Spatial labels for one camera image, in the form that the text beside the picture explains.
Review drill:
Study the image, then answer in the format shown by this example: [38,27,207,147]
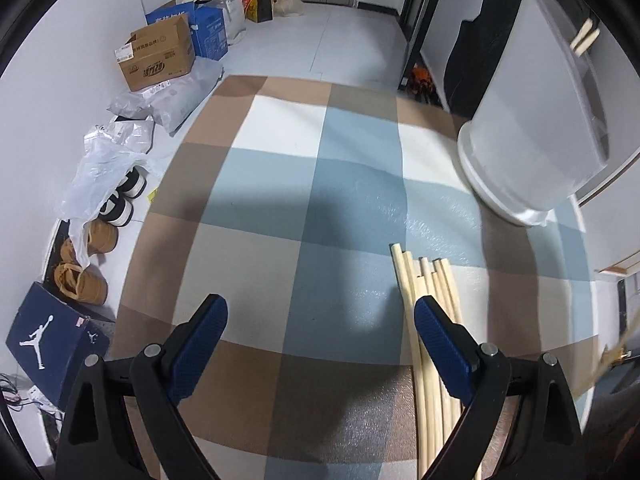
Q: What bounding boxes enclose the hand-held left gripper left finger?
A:
[55,294,230,480]

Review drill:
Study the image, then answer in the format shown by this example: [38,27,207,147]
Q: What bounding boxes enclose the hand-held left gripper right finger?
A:
[414,296,583,480]

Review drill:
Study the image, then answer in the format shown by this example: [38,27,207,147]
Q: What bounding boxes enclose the wooden chopstick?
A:
[575,27,601,56]
[390,242,432,480]
[404,251,445,480]
[419,257,456,480]
[440,257,465,323]
[570,19,596,50]
[432,258,458,321]

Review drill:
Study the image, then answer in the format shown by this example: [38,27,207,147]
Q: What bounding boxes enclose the white utensil holder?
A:
[457,0,612,227]

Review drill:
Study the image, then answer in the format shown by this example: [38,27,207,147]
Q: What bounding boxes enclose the tan boot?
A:
[60,220,118,266]
[54,262,108,306]

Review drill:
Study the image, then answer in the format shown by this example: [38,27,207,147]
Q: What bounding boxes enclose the navy shoe box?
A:
[5,281,111,408]

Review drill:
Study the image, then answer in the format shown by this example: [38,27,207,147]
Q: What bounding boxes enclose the white power strip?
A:
[27,385,66,416]

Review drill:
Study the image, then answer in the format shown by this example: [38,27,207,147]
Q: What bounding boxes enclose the checked mat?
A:
[116,75,601,480]

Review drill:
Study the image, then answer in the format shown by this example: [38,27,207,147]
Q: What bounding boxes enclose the clear plastic bag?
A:
[59,130,161,268]

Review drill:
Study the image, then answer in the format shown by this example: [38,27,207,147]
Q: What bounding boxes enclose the white parcel bag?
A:
[85,120,156,153]

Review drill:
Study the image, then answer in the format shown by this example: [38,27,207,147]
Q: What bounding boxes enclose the large grey parcel bag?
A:
[150,57,226,137]

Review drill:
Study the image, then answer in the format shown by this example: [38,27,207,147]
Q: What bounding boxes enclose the small grey parcel bag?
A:
[107,91,156,121]

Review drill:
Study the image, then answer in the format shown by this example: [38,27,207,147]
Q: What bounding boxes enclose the orange tool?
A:
[400,66,435,103]

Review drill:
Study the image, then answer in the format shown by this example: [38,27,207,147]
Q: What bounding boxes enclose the black backpack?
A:
[444,0,526,116]

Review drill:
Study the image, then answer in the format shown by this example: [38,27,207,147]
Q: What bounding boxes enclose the brown cardboard box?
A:
[116,14,197,92]

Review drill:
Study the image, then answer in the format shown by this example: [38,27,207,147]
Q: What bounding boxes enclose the blue cardboard box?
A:
[146,1,230,60]

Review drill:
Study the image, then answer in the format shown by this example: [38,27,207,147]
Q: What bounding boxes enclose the white sack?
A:
[220,0,248,46]

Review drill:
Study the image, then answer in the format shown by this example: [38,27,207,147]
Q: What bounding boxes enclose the tangled cables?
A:
[0,372,31,411]

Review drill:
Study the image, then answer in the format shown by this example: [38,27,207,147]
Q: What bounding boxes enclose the black metal frame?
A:
[397,0,441,63]

